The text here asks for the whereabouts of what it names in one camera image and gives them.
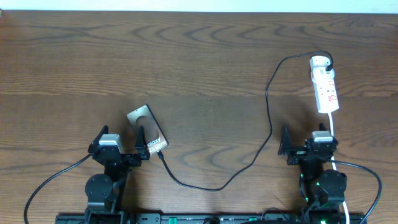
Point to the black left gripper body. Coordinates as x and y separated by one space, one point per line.
127 163

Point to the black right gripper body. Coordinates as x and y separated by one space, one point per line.
297 154

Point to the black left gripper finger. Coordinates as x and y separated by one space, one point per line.
141 145
96 140

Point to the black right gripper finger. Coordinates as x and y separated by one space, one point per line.
322 127
286 141

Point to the bronze Galaxy smartphone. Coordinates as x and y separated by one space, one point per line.
154 137

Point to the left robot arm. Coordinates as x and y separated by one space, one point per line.
105 191

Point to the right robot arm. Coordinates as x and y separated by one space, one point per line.
323 190

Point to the white charger plug adapter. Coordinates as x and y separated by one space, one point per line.
319 61

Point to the white power strip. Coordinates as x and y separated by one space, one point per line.
325 91

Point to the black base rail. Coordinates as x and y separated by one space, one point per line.
156 218

